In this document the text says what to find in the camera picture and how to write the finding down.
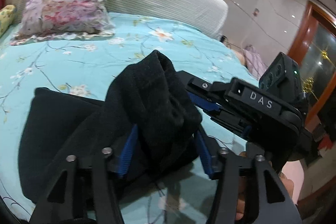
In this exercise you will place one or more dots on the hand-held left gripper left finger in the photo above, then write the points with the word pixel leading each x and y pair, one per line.
pixel 128 150

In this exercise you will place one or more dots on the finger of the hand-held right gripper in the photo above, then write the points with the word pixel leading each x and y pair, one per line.
pixel 210 107
pixel 202 87

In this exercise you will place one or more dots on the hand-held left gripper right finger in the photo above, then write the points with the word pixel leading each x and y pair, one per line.
pixel 206 158

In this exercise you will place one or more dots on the black pants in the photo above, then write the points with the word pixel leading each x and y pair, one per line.
pixel 152 98

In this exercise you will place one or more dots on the person's right hand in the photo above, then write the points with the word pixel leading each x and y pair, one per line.
pixel 287 187

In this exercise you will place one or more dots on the purple checked cloth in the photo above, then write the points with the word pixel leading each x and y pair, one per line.
pixel 254 61

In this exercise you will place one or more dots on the wooden framed glass door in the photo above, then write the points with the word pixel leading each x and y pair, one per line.
pixel 320 56

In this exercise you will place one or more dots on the teal floral bed sheet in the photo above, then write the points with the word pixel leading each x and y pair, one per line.
pixel 86 64

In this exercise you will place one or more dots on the purple floral pillow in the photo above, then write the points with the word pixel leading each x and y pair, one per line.
pixel 65 8

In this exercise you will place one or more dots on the yellow floral pillow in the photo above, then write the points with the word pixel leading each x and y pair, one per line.
pixel 5 18

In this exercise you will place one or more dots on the wall socket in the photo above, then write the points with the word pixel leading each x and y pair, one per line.
pixel 255 12

